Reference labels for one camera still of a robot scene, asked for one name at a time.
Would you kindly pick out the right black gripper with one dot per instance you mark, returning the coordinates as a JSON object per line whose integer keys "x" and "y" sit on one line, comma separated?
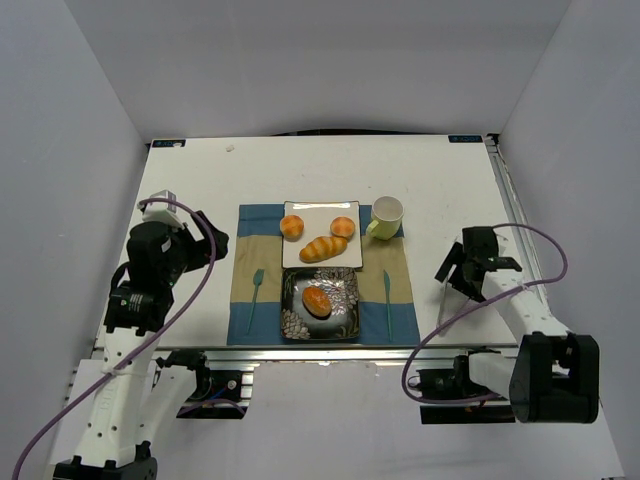
{"x": 463, "y": 270}

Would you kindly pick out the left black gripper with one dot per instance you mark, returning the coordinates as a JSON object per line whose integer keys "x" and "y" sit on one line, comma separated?
{"x": 198, "y": 245}

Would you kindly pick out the oval glazed bread roll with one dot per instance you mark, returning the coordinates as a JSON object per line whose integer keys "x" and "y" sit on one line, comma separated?
{"x": 317, "y": 302}

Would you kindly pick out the metal tongs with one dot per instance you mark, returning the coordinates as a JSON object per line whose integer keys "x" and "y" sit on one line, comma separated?
{"x": 444, "y": 306}

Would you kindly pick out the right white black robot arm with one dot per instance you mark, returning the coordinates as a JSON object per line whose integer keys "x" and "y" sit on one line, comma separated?
{"x": 554, "y": 377}

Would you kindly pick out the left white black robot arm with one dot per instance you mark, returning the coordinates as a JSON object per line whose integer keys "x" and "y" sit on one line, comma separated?
{"x": 125, "y": 425}

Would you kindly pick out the round bread roll left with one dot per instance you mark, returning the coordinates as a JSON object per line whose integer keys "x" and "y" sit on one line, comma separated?
{"x": 291, "y": 227}

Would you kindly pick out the round bread roll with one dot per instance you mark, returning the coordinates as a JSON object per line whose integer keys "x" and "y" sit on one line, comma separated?
{"x": 343, "y": 227}
{"x": 291, "y": 227}

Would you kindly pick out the round bread roll right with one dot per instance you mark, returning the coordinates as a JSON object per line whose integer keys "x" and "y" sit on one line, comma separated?
{"x": 343, "y": 227}

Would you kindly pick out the long striped bread loaf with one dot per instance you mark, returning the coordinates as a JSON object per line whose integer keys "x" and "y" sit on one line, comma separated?
{"x": 323, "y": 248}

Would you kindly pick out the teal plastic fork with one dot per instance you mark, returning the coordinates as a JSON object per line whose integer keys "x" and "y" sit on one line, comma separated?
{"x": 257, "y": 281}

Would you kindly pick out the teal plastic knife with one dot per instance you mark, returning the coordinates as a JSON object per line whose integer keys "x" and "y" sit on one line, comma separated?
{"x": 389, "y": 317}

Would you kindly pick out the yellow mug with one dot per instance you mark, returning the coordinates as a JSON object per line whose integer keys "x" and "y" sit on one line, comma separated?
{"x": 386, "y": 218}

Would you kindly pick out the blue beige placemat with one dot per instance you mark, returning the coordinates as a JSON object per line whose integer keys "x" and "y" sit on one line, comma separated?
{"x": 259, "y": 246}

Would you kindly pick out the left blue corner label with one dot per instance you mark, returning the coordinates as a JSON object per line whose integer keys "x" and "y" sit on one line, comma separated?
{"x": 168, "y": 143}

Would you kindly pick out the blue corner label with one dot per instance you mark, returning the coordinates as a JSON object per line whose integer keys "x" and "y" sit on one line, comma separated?
{"x": 463, "y": 139}
{"x": 168, "y": 143}

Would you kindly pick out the right blue corner label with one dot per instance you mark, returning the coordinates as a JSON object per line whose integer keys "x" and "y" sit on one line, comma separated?
{"x": 463, "y": 139}

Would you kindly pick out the white square plate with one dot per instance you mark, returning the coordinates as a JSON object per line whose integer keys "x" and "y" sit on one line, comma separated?
{"x": 317, "y": 217}

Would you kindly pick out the black floral square plate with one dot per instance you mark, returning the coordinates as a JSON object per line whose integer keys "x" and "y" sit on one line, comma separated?
{"x": 340, "y": 284}

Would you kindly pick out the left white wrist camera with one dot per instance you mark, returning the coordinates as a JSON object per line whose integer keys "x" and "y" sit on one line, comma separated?
{"x": 163, "y": 212}

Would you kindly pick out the aluminium table right rail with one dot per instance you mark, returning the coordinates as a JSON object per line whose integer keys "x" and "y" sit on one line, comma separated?
{"x": 523, "y": 239}

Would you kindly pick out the aluminium table rail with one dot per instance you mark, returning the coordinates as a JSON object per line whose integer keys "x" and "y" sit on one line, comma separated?
{"x": 340, "y": 354}
{"x": 523, "y": 239}

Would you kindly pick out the aluminium table front rail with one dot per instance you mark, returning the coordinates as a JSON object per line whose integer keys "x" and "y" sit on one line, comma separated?
{"x": 340, "y": 354}

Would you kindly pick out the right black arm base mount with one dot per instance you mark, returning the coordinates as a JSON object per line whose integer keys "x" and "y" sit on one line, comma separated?
{"x": 463, "y": 404}

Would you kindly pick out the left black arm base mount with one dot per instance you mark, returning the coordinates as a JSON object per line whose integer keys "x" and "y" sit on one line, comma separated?
{"x": 222, "y": 391}

